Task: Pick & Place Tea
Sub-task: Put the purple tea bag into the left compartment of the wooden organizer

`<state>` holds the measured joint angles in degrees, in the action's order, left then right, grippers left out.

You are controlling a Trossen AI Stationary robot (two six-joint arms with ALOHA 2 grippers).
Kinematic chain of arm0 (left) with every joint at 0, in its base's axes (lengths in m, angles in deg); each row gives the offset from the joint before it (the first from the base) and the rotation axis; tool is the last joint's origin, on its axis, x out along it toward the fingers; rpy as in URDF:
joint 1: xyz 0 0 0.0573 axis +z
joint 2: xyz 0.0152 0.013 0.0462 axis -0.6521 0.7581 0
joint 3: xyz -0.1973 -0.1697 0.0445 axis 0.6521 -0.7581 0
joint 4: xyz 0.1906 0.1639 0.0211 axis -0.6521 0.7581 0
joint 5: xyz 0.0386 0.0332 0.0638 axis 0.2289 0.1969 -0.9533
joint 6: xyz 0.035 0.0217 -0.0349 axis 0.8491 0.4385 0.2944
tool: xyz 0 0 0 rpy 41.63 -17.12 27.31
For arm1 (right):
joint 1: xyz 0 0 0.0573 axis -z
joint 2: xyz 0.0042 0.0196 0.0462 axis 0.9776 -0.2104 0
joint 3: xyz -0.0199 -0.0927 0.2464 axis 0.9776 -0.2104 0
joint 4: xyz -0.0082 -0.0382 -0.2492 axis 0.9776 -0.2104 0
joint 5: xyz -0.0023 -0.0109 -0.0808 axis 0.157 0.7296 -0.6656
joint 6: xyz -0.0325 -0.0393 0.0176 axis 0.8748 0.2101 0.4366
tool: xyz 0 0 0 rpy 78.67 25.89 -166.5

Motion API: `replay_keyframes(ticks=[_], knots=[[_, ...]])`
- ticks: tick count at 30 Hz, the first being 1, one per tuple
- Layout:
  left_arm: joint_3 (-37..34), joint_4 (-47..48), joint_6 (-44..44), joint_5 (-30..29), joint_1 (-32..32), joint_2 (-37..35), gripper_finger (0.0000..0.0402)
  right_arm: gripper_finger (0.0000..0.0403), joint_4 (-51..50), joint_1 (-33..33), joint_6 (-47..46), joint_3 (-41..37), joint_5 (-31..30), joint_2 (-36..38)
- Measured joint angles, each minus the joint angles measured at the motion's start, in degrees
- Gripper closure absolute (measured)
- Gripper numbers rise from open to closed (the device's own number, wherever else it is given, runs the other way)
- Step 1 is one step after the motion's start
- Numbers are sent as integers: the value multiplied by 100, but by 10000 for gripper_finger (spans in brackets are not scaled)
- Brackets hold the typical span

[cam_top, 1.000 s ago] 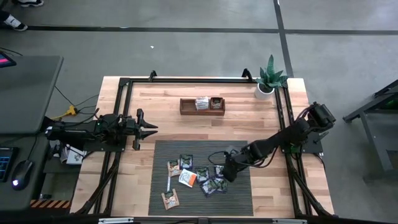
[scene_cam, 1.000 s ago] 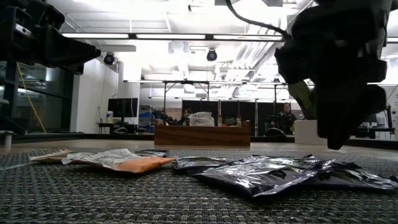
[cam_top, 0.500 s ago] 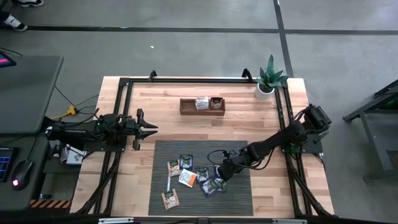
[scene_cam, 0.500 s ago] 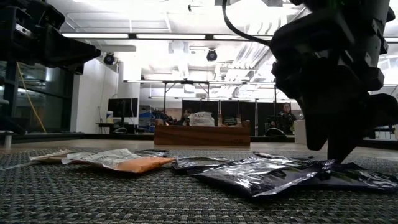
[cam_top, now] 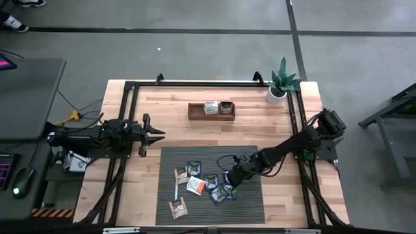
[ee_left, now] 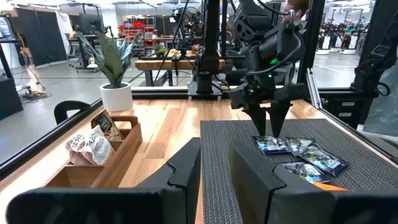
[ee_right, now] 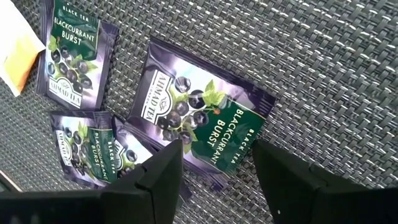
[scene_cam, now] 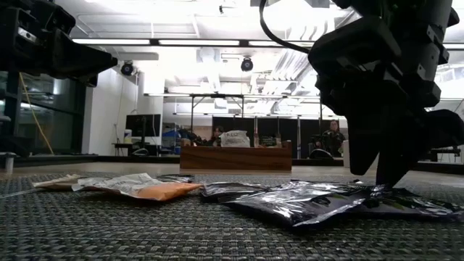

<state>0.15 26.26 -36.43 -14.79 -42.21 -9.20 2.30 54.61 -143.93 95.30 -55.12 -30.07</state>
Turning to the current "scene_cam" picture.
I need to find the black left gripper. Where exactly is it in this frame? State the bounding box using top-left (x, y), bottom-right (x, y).
top-left (0, 0), bottom-right (119, 88)

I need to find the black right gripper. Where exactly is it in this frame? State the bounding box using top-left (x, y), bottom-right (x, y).
top-left (307, 15), bottom-right (451, 177)

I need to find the brown wooden tea box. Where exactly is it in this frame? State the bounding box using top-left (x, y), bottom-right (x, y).
top-left (179, 141), bottom-right (294, 172)

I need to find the white plant pot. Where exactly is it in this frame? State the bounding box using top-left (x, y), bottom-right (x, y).
top-left (341, 140), bottom-right (351, 169)

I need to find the person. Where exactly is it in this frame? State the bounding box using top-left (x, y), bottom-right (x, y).
top-left (206, 125), bottom-right (226, 148)
top-left (319, 119), bottom-right (349, 159)

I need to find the long LED light bar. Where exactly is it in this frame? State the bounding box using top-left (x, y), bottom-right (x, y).
top-left (72, 37), bottom-right (464, 51)

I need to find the black computer monitor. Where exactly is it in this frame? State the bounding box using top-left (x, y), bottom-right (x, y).
top-left (125, 113), bottom-right (162, 138)

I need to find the grey woven table mat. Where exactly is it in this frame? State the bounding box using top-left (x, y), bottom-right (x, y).
top-left (0, 173), bottom-right (464, 261)

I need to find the yellow hanging cable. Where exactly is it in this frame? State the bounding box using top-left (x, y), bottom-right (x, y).
top-left (18, 72), bottom-right (56, 155)

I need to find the grey cylindrical post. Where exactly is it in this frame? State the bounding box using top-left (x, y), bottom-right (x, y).
top-left (0, 152), bottom-right (17, 175)

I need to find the black background rig frame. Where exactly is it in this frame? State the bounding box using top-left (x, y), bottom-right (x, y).
top-left (144, 92), bottom-right (349, 146)

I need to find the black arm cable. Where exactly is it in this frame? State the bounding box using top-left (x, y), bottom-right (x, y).
top-left (257, 0), bottom-right (314, 56)

